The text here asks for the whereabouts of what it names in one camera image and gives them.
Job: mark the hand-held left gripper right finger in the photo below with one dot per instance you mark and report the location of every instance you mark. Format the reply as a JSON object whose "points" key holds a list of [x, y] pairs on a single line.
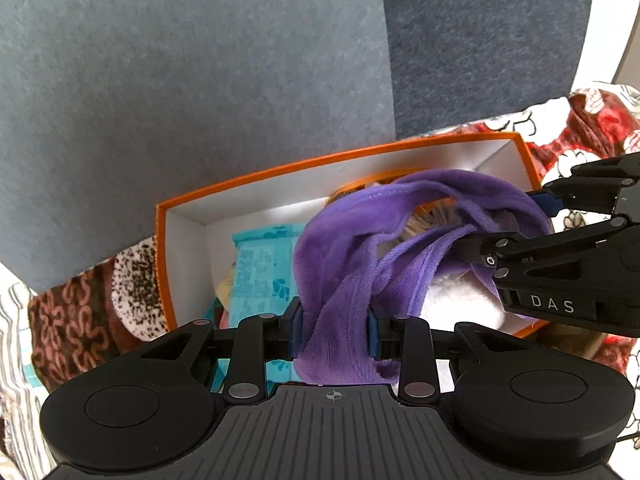
{"points": [[373, 335]]}

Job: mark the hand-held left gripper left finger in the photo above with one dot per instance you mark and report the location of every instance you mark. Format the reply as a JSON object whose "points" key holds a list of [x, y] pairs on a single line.
{"points": [[295, 332]]}

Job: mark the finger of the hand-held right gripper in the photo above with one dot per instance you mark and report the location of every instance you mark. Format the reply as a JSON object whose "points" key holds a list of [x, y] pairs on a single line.
{"points": [[500, 250], [550, 202]]}

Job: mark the white plush toy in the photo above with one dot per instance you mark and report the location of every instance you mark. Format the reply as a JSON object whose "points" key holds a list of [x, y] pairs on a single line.
{"points": [[460, 305]]}

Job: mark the teal wipes packet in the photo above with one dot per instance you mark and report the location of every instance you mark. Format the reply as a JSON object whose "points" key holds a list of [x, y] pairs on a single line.
{"points": [[260, 265]]}

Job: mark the purple fleece cloth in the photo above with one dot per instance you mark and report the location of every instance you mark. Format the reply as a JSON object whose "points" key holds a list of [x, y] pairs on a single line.
{"points": [[345, 260]]}

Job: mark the pale yellow soft toy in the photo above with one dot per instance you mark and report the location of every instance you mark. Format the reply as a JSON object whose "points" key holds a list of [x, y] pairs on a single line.
{"points": [[225, 290]]}

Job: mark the orange cardboard box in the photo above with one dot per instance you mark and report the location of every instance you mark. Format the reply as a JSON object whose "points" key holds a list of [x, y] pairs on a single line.
{"points": [[250, 200]]}

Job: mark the orange honeycomb silicone mat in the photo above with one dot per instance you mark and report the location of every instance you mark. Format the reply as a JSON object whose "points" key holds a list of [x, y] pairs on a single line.
{"points": [[350, 189]]}

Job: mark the white brown-speckled fuzzy cloth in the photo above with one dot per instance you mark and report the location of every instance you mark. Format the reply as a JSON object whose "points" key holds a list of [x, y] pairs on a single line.
{"points": [[135, 285]]}

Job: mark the red printed blanket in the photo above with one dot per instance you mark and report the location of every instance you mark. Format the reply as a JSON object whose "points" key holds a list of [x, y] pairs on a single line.
{"points": [[75, 320]]}

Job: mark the grey striped cloth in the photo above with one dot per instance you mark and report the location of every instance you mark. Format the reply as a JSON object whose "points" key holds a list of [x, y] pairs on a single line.
{"points": [[20, 360]]}

